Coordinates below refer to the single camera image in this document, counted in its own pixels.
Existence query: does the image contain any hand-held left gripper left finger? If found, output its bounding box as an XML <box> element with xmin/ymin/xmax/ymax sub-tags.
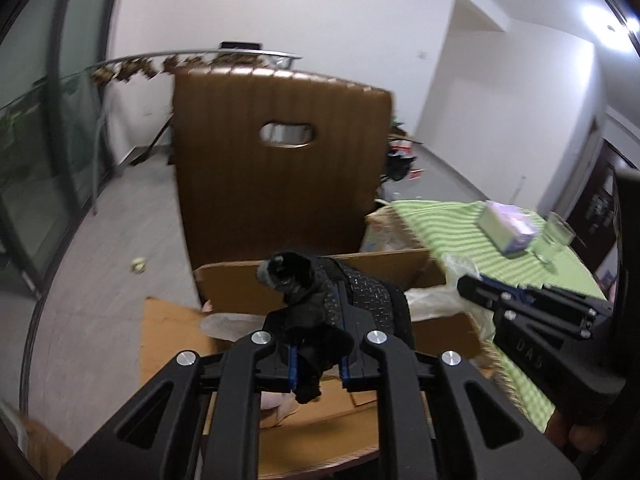
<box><xmin>57</xmin><ymin>330</ymin><xmax>302</xmax><ymax>480</ymax></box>

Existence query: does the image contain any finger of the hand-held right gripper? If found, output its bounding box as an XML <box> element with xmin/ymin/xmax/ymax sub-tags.
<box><xmin>456</xmin><ymin>274</ymin><xmax>614</xmax><ymax>341</ymax></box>
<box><xmin>479</xmin><ymin>275</ymin><xmax>557</xmax><ymax>296</ymax></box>

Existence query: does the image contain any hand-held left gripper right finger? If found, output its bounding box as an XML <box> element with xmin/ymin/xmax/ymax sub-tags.
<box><xmin>340</xmin><ymin>329</ymin><xmax>583</xmax><ymax>480</ymax></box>

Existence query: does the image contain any black fabric glove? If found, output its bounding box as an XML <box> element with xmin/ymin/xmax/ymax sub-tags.
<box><xmin>256</xmin><ymin>250</ymin><xmax>414</xmax><ymax>404</ymax></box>

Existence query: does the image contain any brown cardboard box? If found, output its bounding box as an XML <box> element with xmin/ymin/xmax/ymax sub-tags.
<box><xmin>140</xmin><ymin>248</ymin><xmax>497</xmax><ymax>480</ymax></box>

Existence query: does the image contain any person's right hand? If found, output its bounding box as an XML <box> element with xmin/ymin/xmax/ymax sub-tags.
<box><xmin>545</xmin><ymin>410</ymin><xmax>609</xmax><ymax>465</ymax></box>

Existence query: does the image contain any clear drinking glass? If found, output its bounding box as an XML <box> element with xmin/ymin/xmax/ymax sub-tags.
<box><xmin>532</xmin><ymin>211</ymin><xmax>577</xmax><ymax>267</ymax></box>

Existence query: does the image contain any purple tissue pack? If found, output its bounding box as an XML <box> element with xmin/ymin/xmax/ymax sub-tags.
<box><xmin>477</xmin><ymin>200</ymin><xmax>539</xmax><ymax>256</ymax></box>

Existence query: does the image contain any beige plastic sheet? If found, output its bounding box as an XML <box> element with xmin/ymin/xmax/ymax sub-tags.
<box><xmin>199</xmin><ymin>311</ymin><xmax>273</xmax><ymax>347</ymax></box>

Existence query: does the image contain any clear plastic bag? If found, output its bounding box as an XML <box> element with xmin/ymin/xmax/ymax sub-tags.
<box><xmin>404</xmin><ymin>254</ymin><xmax>497</xmax><ymax>357</ymax></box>

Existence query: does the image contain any green checked tablecloth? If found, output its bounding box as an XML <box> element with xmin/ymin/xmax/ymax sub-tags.
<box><xmin>389</xmin><ymin>199</ymin><xmax>614</xmax><ymax>432</ymax></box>

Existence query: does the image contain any dark brown door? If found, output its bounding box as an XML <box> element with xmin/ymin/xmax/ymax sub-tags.
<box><xmin>570</xmin><ymin>137</ymin><xmax>625</xmax><ymax>263</ymax></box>

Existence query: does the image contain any printed cardboard carton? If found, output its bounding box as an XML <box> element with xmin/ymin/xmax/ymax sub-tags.
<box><xmin>362</xmin><ymin>205</ymin><xmax>432</xmax><ymax>256</ymax></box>

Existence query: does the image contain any brown cardboard piece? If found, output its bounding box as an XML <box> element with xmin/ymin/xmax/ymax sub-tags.
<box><xmin>17</xmin><ymin>412</ymin><xmax>73</xmax><ymax>480</ymax></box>

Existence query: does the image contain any black metal stand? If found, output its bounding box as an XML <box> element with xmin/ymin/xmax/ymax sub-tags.
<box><xmin>139</xmin><ymin>114</ymin><xmax>174</xmax><ymax>164</ymax></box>

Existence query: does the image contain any glass sliding door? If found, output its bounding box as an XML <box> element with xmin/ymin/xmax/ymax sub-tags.
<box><xmin>0</xmin><ymin>0</ymin><xmax>128</xmax><ymax>303</ymax></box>

